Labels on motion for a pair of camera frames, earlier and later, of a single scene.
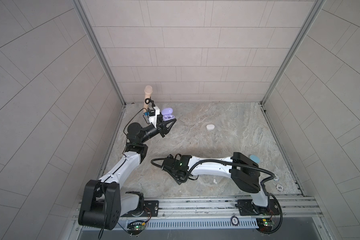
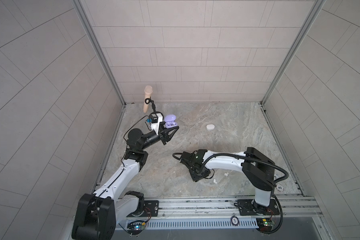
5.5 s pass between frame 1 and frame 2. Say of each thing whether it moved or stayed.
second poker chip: stayed
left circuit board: stayed
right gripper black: moved
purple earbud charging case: moved
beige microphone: stayed
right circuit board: stayed
